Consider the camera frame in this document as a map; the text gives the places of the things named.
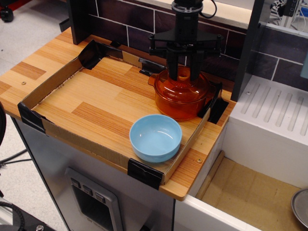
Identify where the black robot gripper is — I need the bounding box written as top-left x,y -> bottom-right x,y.
149,0 -> 223,81

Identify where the orange glass pot lid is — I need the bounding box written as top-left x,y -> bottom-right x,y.
153,67 -> 210,103

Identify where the orange glass pot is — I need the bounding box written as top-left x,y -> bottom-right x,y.
148,74 -> 216,121

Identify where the light blue bowl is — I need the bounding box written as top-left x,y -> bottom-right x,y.
129,115 -> 182,163

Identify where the cardboard fence with black tape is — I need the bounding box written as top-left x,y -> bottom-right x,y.
18,41 -> 234,189

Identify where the white toy sink unit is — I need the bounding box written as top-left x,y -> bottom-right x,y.
174,77 -> 308,231

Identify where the silver toy dishwasher cabinet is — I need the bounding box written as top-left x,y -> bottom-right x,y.
13,119 -> 175,231

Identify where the metal plate rim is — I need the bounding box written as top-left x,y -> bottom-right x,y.
291,189 -> 308,228

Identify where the dark grey vertical post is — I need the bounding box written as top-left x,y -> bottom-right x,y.
231,0 -> 273,101

